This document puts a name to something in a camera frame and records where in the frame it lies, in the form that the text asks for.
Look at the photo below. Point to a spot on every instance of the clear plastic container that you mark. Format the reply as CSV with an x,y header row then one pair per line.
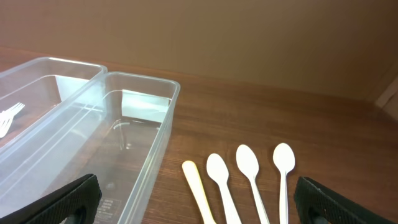
x,y
116,127
41,85

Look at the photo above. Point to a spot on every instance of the clear plastic container right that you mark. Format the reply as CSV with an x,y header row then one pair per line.
x,y
116,127

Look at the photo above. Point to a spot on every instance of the white plastic spoon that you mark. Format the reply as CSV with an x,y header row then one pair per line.
x,y
218,171
249,166
284,160

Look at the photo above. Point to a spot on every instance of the yellow plastic spoon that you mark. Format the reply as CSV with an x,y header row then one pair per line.
x,y
193,178

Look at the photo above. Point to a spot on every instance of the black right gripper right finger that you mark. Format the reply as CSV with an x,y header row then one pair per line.
x,y
316,203

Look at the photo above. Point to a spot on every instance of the light blue plastic fork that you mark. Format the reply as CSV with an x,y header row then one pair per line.
x,y
6,121

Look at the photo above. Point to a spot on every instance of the white plastic fork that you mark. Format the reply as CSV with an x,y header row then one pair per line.
x,y
12,111

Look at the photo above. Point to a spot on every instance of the clear plastic container left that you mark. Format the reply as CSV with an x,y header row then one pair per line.
x,y
41,85

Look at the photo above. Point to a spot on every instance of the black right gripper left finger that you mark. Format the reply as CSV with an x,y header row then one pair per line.
x,y
76,202

